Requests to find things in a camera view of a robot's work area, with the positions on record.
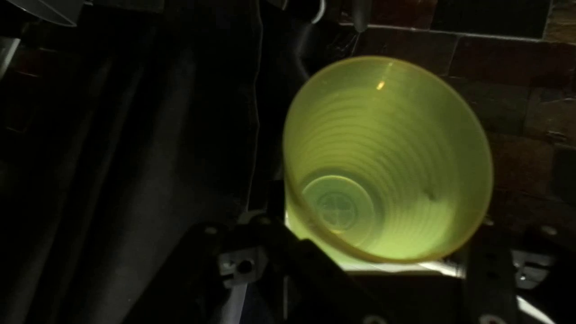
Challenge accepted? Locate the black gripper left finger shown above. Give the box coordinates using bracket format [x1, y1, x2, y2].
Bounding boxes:
[123, 218, 366, 324]

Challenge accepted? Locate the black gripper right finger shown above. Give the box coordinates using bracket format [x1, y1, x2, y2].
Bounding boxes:
[460, 222, 576, 324]

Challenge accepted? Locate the yellow plastic cup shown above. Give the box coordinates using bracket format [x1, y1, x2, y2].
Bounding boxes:
[282, 54, 498, 267]

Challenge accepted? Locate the narrow dark curtain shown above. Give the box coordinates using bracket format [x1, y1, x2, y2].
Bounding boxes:
[0, 0, 287, 324]

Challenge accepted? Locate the thin white cable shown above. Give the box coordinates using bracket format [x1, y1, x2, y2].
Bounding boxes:
[242, 0, 269, 222]

